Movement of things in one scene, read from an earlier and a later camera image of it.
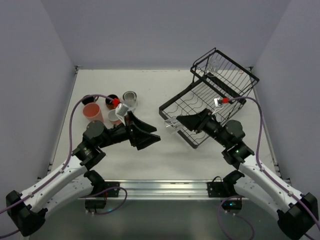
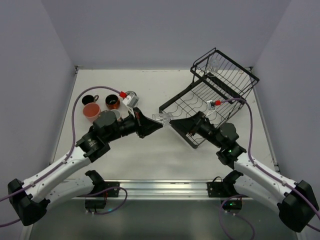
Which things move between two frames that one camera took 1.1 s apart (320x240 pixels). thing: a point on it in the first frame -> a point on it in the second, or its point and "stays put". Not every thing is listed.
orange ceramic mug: x=112 y=104 stays put
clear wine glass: x=172 y=125 -> x=163 y=118
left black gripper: x=132 y=132 -> x=139 y=122
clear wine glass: x=213 y=64 stays put
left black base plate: x=113 y=193 stays put
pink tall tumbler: x=92 y=112 stays put
